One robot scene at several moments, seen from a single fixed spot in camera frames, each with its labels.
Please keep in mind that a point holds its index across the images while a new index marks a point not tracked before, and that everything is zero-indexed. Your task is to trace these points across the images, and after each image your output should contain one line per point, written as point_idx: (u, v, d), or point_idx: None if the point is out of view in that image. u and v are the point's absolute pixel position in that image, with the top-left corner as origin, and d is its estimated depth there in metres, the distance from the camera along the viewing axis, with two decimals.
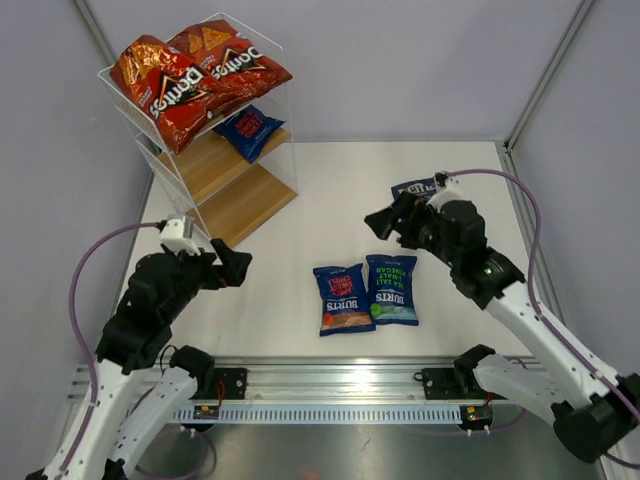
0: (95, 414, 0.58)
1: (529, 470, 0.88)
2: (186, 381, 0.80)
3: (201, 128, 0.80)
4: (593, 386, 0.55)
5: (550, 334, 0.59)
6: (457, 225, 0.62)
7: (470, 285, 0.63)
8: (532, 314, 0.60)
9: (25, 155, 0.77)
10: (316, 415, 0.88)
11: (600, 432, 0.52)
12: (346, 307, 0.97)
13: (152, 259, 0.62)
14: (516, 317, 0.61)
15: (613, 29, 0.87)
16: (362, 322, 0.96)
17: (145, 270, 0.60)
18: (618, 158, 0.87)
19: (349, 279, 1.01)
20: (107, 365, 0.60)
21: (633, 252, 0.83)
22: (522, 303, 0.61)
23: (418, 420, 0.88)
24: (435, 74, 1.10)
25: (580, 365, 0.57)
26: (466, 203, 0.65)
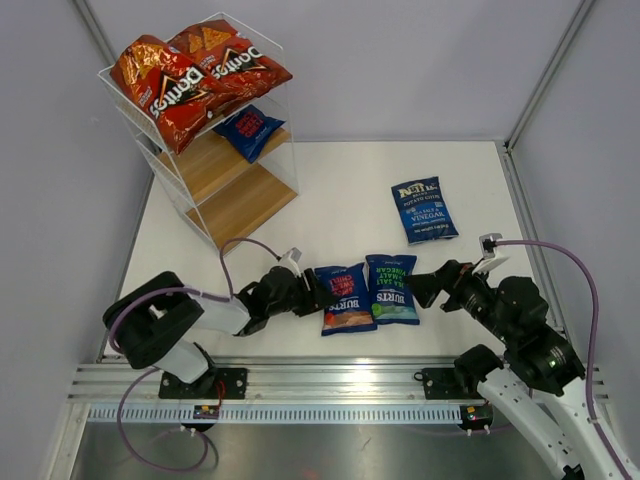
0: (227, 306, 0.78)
1: (530, 470, 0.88)
2: (204, 361, 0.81)
3: (201, 128, 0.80)
4: None
5: (595, 436, 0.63)
6: (518, 307, 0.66)
7: (527, 368, 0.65)
8: (585, 416, 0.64)
9: (25, 156, 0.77)
10: (316, 415, 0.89)
11: None
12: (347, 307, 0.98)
13: (286, 270, 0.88)
14: (570, 417, 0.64)
15: (613, 28, 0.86)
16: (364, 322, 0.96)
17: (280, 273, 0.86)
18: (619, 158, 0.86)
19: (351, 278, 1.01)
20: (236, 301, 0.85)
21: (634, 252, 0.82)
22: (578, 405, 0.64)
23: (418, 419, 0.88)
24: (435, 74, 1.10)
25: (616, 470, 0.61)
26: (526, 282, 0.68)
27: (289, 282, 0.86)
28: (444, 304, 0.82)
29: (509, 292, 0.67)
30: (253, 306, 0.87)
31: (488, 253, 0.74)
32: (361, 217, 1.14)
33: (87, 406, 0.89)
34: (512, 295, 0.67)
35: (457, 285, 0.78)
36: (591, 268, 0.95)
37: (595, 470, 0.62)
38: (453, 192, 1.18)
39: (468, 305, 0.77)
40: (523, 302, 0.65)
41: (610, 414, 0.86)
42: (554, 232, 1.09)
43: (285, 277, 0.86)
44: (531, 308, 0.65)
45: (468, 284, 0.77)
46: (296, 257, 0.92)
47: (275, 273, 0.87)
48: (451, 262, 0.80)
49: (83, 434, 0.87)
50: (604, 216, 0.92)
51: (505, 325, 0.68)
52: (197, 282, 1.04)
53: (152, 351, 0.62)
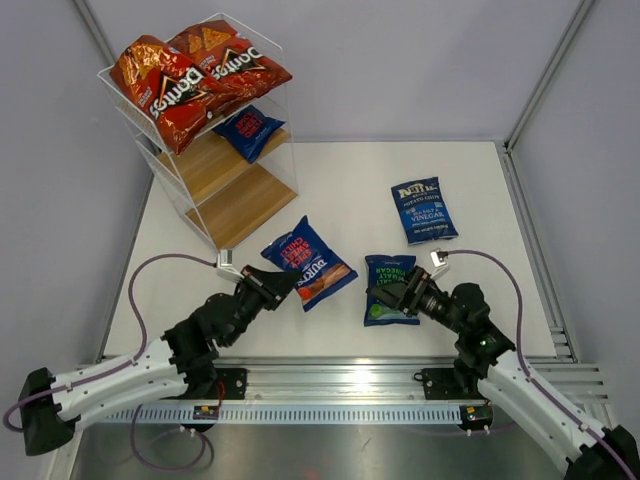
0: (128, 369, 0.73)
1: (531, 470, 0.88)
2: (178, 382, 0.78)
3: (201, 128, 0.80)
4: (582, 437, 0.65)
5: (537, 392, 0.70)
6: (465, 309, 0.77)
7: (470, 357, 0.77)
8: (523, 377, 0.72)
9: (25, 156, 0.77)
10: (315, 415, 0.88)
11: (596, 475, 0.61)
12: (316, 272, 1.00)
13: (223, 297, 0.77)
14: (510, 381, 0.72)
15: (612, 29, 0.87)
16: (341, 274, 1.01)
17: (216, 304, 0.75)
18: (618, 158, 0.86)
19: (302, 239, 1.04)
20: (158, 343, 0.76)
21: (632, 251, 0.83)
22: (514, 369, 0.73)
23: (419, 419, 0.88)
24: (434, 74, 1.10)
25: (568, 418, 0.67)
26: (473, 289, 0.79)
27: (231, 310, 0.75)
28: (404, 308, 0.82)
29: (460, 297, 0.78)
30: (193, 342, 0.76)
31: (440, 262, 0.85)
32: (361, 217, 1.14)
33: None
34: (464, 302, 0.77)
35: (414, 286, 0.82)
36: (592, 268, 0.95)
37: (551, 423, 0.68)
38: (453, 192, 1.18)
39: (426, 310, 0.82)
40: (471, 306, 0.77)
41: (610, 415, 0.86)
42: (554, 232, 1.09)
43: (225, 306, 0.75)
44: (477, 309, 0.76)
45: (424, 289, 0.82)
46: (230, 259, 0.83)
47: (209, 306, 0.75)
48: (416, 268, 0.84)
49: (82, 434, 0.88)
50: (602, 216, 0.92)
51: (459, 324, 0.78)
52: (197, 282, 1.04)
53: (47, 442, 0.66)
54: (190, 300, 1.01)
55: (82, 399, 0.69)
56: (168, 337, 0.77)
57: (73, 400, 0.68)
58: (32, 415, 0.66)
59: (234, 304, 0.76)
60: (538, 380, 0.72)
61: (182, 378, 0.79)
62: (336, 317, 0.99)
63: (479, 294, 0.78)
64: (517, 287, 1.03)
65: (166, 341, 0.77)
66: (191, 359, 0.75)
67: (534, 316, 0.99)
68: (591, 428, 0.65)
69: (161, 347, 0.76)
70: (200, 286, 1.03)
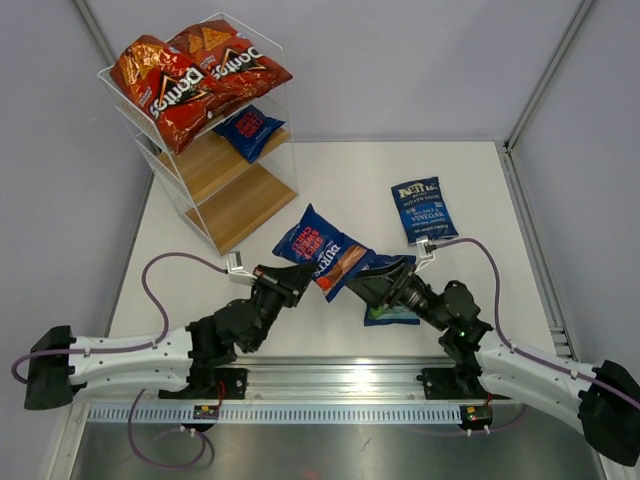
0: (148, 351, 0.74)
1: (532, 471, 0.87)
2: (181, 379, 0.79)
3: (201, 128, 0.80)
4: (577, 386, 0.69)
5: (523, 360, 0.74)
6: (460, 316, 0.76)
7: (457, 352, 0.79)
8: (507, 350, 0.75)
9: (24, 155, 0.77)
10: (315, 415, 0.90)
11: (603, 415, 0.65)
12: (331, 259, 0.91)
13: (244, 302, 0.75)
14: (498, 358, 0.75)
15: (612, 29, 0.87)
16: (359, 255, 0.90)
17: (236, 310, 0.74)
18: (618, 157, 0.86)
19: (311, 228, 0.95)
20: (179, 333, 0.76)
21: (632, 252, 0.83)
22: (497, 346, 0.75)
23: (419, 419, 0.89)
24: (434, 74, 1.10)
25: (558, 373, 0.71)
26: (464, 291, 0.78)
27: (250, 319, 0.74)
28: (385, 296, 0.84)
29: (452, 304, 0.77)
30: (213, 342, 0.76)
31: (426, 253, 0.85)
32: (361, 217, 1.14)
33: (88, 406, 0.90)
34: (456, 307, 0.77)
35: (401, 281, 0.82)
36: (592, 268, 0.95)
37: (545, 382, 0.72)
38: (453, 191, 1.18)
39: (408, 304, 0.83)
40: (463, 310, 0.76)
41: None
42: (554, 232, 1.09)
43: (245, 313, 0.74)
44: (470, 313, 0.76)
45: (409, 283, 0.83)
46: (240, 262, 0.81)
47: (229, 311, 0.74)
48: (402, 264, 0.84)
49: (82, 434, 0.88)
50: (603, 216, 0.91)
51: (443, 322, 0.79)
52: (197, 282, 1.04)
53: (46, 401, 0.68)
54: (190, 300, 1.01)
55: (92, 369, 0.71)
56: (192, 329, 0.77)
57: (86, 367, 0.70)
58: (41, 372, 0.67)
59: (253, 309, 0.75)
60: (520, 348, 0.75)
61: (185, 376, 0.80)
62: (336, 317, 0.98)
63: (467, 295, 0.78)
64: (517, 286, 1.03)
65: (190, 332, 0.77)
66: (208, 358, 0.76)
67: (535, 315, 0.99)
68: (581, 374, 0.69)
69: (182, 338, 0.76)
70: (200, 285, 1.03)
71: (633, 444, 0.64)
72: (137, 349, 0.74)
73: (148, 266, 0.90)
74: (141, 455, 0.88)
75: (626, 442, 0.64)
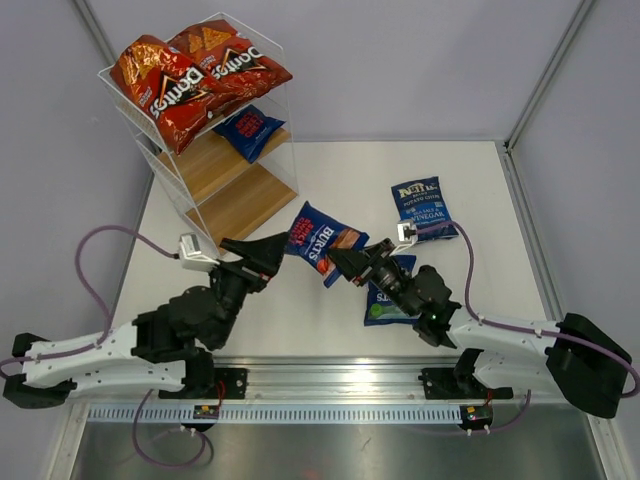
0: (91, 352, 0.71)
1: (531, 470, 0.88)
2: (176, 380, 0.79)
3: (201, 128, 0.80)
4: (544, 343, 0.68)
5: (491, 329, 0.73)
6: (432, 300, 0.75)
7: (433, 337, 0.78)
8: (476, 324, 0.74)
9: (25, 156, 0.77)
10: (315, 415, 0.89)
11: (571, 371, 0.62)
12: (323, 243, 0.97)
13: (204, 291, 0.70)
14: (467, 333, 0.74)
15: (612, 29, 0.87)
16: (350, 242, 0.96)
17: (195, 300, 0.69)
18: (618, 158, 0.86)
19: (306, 218, 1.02)
20: (121, 329, 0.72)
21: (631, 252, 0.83)
22: (466, 321, 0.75)
23: (418, 419, 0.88)
24: (434, 74, 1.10)
25: (524, 334, 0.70)
26: (437, 276, 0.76)
27: (211, 309, 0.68)
28: (355, 277, 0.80)
29: (423, 289, 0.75)
30: (169, 335, 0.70)
31: (405, 239, 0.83)
32: (361, 217, 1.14)
33: (87, 406, 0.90)
34: (427, 291, 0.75)
35: (374, 258, 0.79)
36: (592, 268, 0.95)
37: (515, 346, 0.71)
38: (452, 191, 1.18)
39: (381, 285, 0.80)
40: (434, 293, 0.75)
41: None
42: (555, 232, 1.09)
43: (204, 304, 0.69)
44: (440, 297, 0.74)
45: (383, 264, 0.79)
46: (197, 247, 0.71)
47: (183, 301, 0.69)
48: (381, 243, 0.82)
49: (82, 434, 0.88)
50: (603, 216, 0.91)
51: (414, 308, 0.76)
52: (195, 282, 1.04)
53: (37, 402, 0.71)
54: None
55: (42, 375, 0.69)
56: (140, 323, 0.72)
57: (37, 373, 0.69)
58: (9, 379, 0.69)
59: (214, 299, 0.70)
60: (487, 318, 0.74)
61: (180, 376, 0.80)
62: (336, 316, 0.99)
63: (438, 278, 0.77)
64: (517, 286, 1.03)
65: (137, 327, 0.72)
66: (161, 352, 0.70)
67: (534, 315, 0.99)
68: (545, 331, 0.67)
69: (128, 335, 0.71)
70: None
71: (610, 393, 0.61)
72: (83, 350, 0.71)
73: (84, 238, 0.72)
74: (142, 454, 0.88)
75: (600, 392, 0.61)
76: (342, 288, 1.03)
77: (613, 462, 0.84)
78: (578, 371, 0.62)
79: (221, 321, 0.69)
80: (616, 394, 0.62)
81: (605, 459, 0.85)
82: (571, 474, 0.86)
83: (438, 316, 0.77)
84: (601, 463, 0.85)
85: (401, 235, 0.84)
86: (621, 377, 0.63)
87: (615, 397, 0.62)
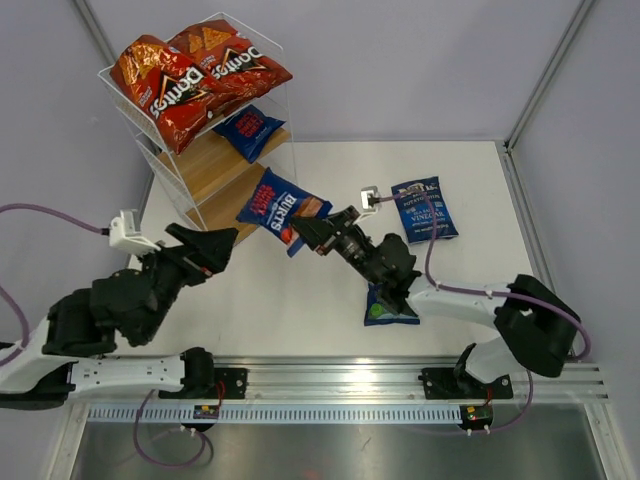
0: (19, 355, 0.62)
1: (531, 470, 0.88)
2: (175, 380, 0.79)
3: (201, 127, 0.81)
4: (493, 303, 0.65)
5: (447, 294, 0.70)
6: (397, 269, 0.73)
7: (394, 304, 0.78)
8: (434, 290, 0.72)
9: (25, 155, 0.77)
10: (315, 415, 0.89)
11: (517, 328, 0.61)
12: (286, 212, 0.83)
13: (137, 276, 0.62)
14: (425, 298, 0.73)
15: (612, 29, 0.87)
16: (313, 211, 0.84)
17: (126, 285, 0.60)
18: (618, 157, 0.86)
19: (268, 185, 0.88)
20: (42, 325, 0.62)
21: (631, 251, 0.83)
22: (424, 287, 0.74)
23: (419, 419, 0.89)
24: (434, 73, 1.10)
25: (476, 295, 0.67)
26: (402, 243, 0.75)
27: (144, 296, 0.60)
28: (319, 247, 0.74)
29: (388, 257, 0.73)
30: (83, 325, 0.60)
31: (369, 207, 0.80)
32: (360, 217, 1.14)
33: (88, 405, 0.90)
34: (392, 260, 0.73)
35: (338, 227, 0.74)
36: (592, 268, 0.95)
37: (468, 309, 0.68)
38: (452, 191, 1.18)
39: (344, 254, 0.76)
40: (400, 262, 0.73)
41: (610, 414, 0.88)
42: (555, 232, 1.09)
43: (137, 290, 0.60)
44: (405, 266, 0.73)
45: (348, 232, 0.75)
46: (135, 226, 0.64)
47: (112, 284, 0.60)
48: (344, 212, 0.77)
49: (82, 434, 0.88)
50: (603, 215, 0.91)
51: (378, 277, 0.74)
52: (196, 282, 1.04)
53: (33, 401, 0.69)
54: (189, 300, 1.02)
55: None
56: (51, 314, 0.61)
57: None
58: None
59: (148, 286, 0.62)
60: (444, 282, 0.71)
61: (180, 376, 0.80)
62: (336, 317, 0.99)
63: (403, 247, 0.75)
64: None
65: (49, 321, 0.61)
66: (72, 345, 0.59)
67: None
68: (496, 291, 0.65)
69: (43, 331, 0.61)
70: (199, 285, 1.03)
71: (557, 354, 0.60)
72: (17, 352, 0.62)
73: None
74: (143, 454, 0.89)
75: (546, 351, 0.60)
76: (341, 288, 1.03)
77: (614, 462, 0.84)
78: (525, 329, 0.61)
79: (151, 313, 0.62)
80: (562, 359, 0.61)
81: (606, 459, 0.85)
82: (570, 473, 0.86)
83: (400, 283, 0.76)
84: (601, 462, 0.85)
85: (365, 201, 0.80)
86: (570, 340, 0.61)
87: (562, 358, 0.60)
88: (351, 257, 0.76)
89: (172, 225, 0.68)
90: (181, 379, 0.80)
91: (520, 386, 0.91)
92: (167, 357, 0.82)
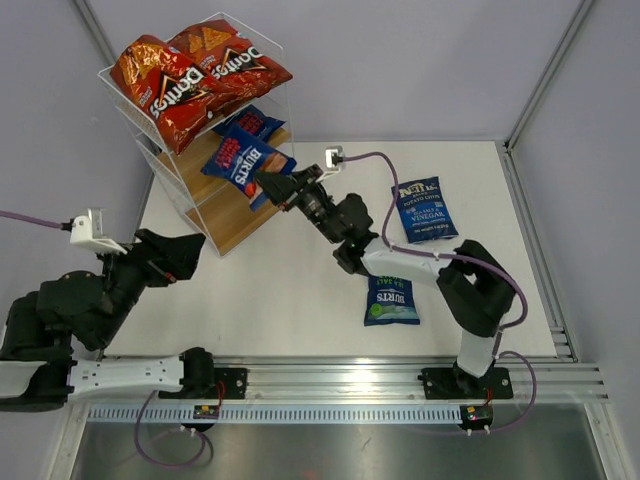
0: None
1: (531, 470, 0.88)
2: (173, 382, 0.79)
3: (201, 128, 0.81)
4: (440, 264, 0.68)
5: (400, 255, 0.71)
6: (354, 228, 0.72)
7: (349, 264, 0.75)
8: (387, 249, 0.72)
9: (25, 155, 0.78)
10: (315, 415, 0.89)
11: (458, 288, 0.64)
12: (251, 166, 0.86)
13: (88, 278, 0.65)
14: (378, 259, 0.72)
15: (612, 28, 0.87)
16: (278, 168, 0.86)
17: (74, 288, 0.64)
18: (618, 156, 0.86)
19: (233, 137, 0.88)
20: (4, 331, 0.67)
21: (631, 250, 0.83)
22: (379, 247, 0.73)
23: (419, 419, 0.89)
24: (433, 73, 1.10)
25: (424, 257, 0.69)
26: (362, 204, 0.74)
27: (91, 300, 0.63)
28: (281, 203, 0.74)
29: (346, 215, 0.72)
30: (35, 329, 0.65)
31: (333, 167, 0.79)
32: None
33: (88, 406, 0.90)
34: (350, 219, 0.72)
35: (301, 184, 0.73)
36: (592, 268, 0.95)
37: (417, 270, 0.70)
38: (452, 191, 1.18)
39: (306, 212, 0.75)
40: (357, 223, 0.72)
41: (610, 414, 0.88)
42: (555, 232, 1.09)
43: (83, 292, 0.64)
44: (364, 226, 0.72)
45: (309, 190, 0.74)
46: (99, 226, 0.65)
47: (59, 287, 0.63)
48: (308, 169, 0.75)
49: (82, 434, 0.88)
50: (603, 215, 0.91)
51: (335, 236, 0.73)
52: (195, 282, 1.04)
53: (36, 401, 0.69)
54: (189, 300, 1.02)
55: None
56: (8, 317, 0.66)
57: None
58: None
59: (100, 289, 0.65)
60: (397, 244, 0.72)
61: (178, 377, 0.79)
62: (336, 317, 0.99)
63: (362, 207, 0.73)
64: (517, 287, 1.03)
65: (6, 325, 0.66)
66: (25, 347, 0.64)
67: (534, 316, 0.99)
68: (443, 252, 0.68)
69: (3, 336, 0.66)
70: (199, 285, 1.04)
71: (491, 314, 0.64)
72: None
73: None
74: (144, 454, 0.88)
75: (482, 310, 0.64)
76: (341, 288, 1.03)
77: (614, 462, 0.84)
78: (465, 289, 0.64)
79: (104, 316, 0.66)
80: (495, 320, 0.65)
81: (606, 459, 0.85)
82: (570, 473, 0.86)
83: (357, 243, 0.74)
84: (601, 463, 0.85)
85: (328, 162, 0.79)
86: (506, 302, 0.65)
87: (496, 319, 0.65)
88: (312, 214, 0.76)
89: (145, 232, 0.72)
90: (180, 379, 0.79)
91: (520, 386, 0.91)
92: (166, 358, 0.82)
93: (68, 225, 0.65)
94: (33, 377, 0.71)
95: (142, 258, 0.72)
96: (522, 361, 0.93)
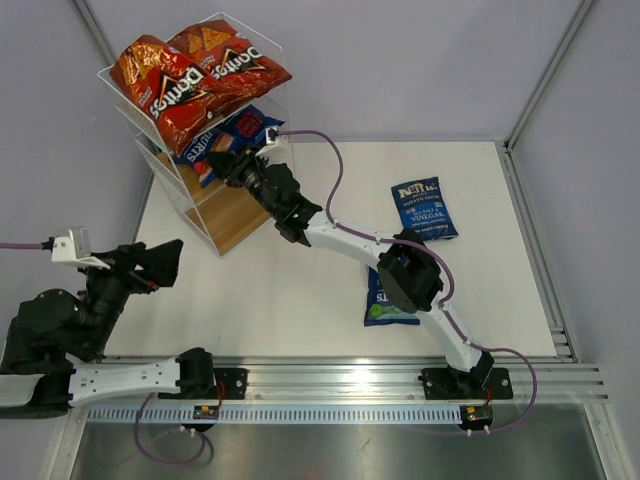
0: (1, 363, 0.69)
1: (530, 470, 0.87)
2: (169, 383, 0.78)
3: (200, 127, 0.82)
4: (380, 249, 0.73)
5: (341, 232, 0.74)
6: (277, 190, 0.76)
7: (291, 232, 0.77)
8: (331, 226, 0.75)
9: (26, 155, 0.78)
10: (315, 415, 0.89)
11: (393, 267, 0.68)
12: (205, 146, 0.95)
13: (59, 296, 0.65)
14: (320, 234, 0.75)
15: (611, 29, 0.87)
16: (226, 145, 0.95)
17: (47, 305, 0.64)
18: (617, 155, 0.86)
19: None
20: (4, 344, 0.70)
21: (630, 249, 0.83)
22: (322, 223, 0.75)
23: (419, 419, 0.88)
24: (434, 74, 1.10)
25: (364, 239, 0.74)
26: (286, 169, 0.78)
27: (62, 317, 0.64)
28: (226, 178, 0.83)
29: (270, 180, 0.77)
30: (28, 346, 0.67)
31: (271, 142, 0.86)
32: (360, 217, 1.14)
33: (88, 406, 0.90)
34: (274, 182, 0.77)
35: (238, 158, 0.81)
36: (592, 267, 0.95)
37: (358, 251, 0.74)
38: (452, 192, 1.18)
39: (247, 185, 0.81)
40: (281, 186, 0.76)
41: (610, 414, 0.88)
42: (554, 232, 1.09)
43: (57, 309, 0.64)
44: (289, 188, 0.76)
45: (247, 164, 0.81)
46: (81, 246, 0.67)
47: (34, 307, 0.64)
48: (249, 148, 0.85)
49: (82, 434, 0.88)
50: (602, 215, 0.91)
51: (271, 204, 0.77)
52: (196, 281, 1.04)
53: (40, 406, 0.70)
54: (188, 299, 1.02)
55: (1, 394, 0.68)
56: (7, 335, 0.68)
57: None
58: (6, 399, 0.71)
59: (70, 304, 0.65)
60: (342, 222, 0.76)
61: (173, 379, 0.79)
62: (336, 316, 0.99)
63: (285, 172, 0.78)
64: (517, 287, 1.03)
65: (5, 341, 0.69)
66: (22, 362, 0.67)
67: (533, 315, 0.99)
68: (384, 238, 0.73)
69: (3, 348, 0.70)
70: (198, 285, 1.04)
71: (417, 294, 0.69)
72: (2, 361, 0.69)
73: None
74: (145, 453, 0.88)
75: (411, 291, 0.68)
76: (341, 288, 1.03)
77: (613, 462, 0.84)
78: (399, 272, 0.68)
79: (87, 329, 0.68)
80: (421, 300, 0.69)
81: (606, 460, 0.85)
82: (570, 473, 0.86)
83: (298, 212, 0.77)
84: (601, 463, 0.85)
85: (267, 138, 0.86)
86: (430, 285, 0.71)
87: (422, 299, 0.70)
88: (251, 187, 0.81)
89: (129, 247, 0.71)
90: (177, 381, 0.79)
91: (521, 387, 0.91)
92: (163, 361, 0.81)
93: (49, 243, 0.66)
94: (41, 384, 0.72)
95: (122, 268, 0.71)
96: (522, 361, 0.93)
